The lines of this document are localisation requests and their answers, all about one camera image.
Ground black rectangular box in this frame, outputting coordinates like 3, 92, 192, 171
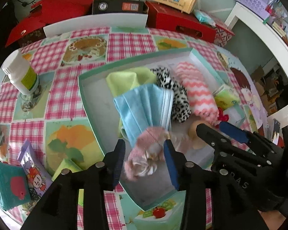
92, 0, 148, 15

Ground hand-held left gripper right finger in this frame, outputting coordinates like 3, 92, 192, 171
164, 139, 269, 230

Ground beige round sponge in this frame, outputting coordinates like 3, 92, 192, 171
189, 121, 215, 150

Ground red flat box lid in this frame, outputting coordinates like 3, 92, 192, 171
5, 17, 51, 47

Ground clear glass cup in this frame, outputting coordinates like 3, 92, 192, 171
20, 81, 42, 112

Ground red paper bag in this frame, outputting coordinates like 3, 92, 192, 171
30, 0, 103, 24

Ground leopard print scrunchie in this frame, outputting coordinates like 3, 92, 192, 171
150, 67, 192, 123

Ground white soft packet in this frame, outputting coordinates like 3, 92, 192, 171
224, 105, 245, 130

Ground pink white chevron towel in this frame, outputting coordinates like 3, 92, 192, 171
175, 62, 220, 125

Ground brown patterned box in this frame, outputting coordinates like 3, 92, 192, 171
18, 27, 47, 48

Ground small red soft item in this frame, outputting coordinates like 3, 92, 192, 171
216, 108, 229, 122

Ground red patterned small box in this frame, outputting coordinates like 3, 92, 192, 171
215, 20, 236, 47

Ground light green cloth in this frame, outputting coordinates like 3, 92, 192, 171
106, 67, 157, 140

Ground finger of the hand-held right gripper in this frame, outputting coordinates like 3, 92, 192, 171
195, 123, 269, 173
219, 122, 281, 160

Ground white bottle with green label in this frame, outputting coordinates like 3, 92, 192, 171
2, 49, 39, 96

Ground pink fluffy scrunchie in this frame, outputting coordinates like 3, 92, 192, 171
124, 127, 170, 181

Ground white box with teal edge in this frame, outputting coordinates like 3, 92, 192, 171
77, 48, 242, 211

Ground white foam board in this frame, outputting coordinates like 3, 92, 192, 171
43, 12, 148, 37

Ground purple cartoon wipes packet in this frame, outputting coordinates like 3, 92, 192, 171
17, 139, 53, 200

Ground red carton with handle slot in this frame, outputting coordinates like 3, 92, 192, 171
145, 0, 218, 41

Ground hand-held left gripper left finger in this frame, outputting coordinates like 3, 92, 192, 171
20, 139, 126, 230

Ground white shelf unit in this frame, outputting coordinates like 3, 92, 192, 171
224, 1, 288, 84

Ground blue face mask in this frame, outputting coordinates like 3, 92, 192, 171
113, 84, 174, 146

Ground person's right forearm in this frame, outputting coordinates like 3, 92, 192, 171
260, 209, 287, 230

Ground light blue tissue pack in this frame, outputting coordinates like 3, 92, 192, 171
193, 9, 216, 27

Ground brown cardboard boxes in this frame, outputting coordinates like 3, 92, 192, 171
251, 65, 288, 115

